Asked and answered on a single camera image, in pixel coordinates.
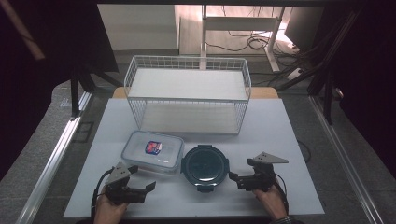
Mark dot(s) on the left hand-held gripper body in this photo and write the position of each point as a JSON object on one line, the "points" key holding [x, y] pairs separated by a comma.
{"points": [[120, 189]]}

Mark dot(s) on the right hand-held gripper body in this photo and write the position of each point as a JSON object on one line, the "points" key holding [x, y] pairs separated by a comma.
{"points": [[261, 179]]}

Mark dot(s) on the clear rectangular food container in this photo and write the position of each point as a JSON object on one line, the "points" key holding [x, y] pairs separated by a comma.
{"points": [[138, 154]]}

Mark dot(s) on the round dark food container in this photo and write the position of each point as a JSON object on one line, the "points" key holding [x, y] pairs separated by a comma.
{"points": [[204, 165]]}

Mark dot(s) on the person's left hand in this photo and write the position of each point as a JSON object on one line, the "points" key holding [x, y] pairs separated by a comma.
{"points": [[107, 211]]}

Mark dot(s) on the person's right hand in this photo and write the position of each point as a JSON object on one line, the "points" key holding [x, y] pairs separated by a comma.
{"points": [[272, 202]]}

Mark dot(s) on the black metal stand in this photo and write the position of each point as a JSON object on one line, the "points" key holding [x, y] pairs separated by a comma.
{"points": [[327, 93], [74, 96]]}

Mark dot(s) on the white power strip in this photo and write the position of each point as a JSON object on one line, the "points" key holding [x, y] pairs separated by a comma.
{"points": [[293, 74]]}

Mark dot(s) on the dark curtain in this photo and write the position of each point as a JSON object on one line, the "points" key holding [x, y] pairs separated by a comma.
{"points": [[370, 77], [46, 93]]}

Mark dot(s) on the white cabinet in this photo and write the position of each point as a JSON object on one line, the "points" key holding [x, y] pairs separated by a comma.
{"points": [[140, 28]]}

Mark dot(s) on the dark monitor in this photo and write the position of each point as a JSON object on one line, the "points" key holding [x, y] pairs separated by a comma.
{"points": [[303, 28]]}

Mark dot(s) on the aluminium rail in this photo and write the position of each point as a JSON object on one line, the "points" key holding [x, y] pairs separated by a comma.
{"points": [[53, 165], [342, 155]]}

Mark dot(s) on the white desk frame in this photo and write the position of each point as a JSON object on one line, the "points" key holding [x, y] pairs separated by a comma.
{"points": [[239, 23]]}

